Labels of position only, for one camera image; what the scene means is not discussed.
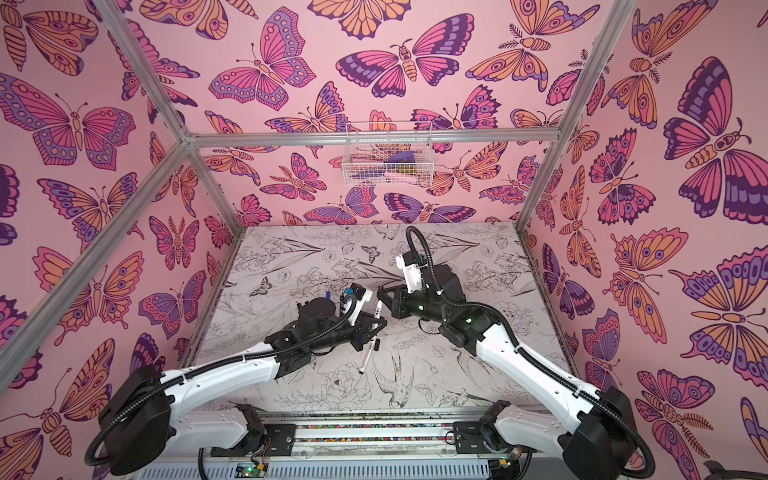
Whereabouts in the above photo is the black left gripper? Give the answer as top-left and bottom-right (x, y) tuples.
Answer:
(304, 312), (386, 356)

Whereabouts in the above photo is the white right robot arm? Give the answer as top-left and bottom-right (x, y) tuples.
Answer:
(377, 255), (655, 479)

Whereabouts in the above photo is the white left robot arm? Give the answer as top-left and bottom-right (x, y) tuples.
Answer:
(84, 295), (387, 476)

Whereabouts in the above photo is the green circuit board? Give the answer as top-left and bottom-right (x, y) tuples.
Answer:
(234, 463), (268, 479)

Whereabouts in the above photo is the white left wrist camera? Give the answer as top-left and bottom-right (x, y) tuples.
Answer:
(340, 283), (373, 326)

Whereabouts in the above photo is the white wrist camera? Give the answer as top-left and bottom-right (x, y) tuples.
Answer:
(340, 283), (373, 326)
(395, 252), (431, 294)

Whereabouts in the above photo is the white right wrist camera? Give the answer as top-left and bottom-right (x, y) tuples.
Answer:
(395, 252), (431, 294)

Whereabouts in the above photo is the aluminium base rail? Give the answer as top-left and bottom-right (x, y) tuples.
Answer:
(134, 409), (534, 479)

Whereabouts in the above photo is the white wire basket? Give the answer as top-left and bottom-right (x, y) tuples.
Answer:
(340, 121), (435, 188)

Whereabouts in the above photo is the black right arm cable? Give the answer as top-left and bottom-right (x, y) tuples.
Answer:
(406, 226), (656, 480)

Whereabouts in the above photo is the aluminium frame post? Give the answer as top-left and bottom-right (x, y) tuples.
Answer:
(515, 0), (636, 234)
(93, 1), (242, 235)

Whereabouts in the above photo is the aluminium frame left beam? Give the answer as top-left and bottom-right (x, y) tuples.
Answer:
(1, 143), (189, 390)

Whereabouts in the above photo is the aluminium frame right post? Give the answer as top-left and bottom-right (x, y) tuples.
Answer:
(515, 0), (636, 234)

